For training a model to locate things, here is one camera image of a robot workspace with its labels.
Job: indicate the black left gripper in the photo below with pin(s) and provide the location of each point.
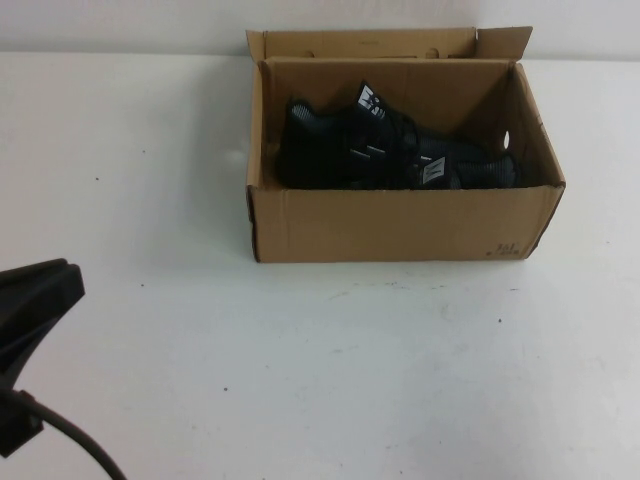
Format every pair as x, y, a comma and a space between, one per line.
20, 410

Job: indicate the black knit sneaker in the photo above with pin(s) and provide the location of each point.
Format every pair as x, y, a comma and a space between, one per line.
475, 172
310, 130

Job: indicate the brown cardboard shoe box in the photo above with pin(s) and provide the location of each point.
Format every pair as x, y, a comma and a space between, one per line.
380, 225

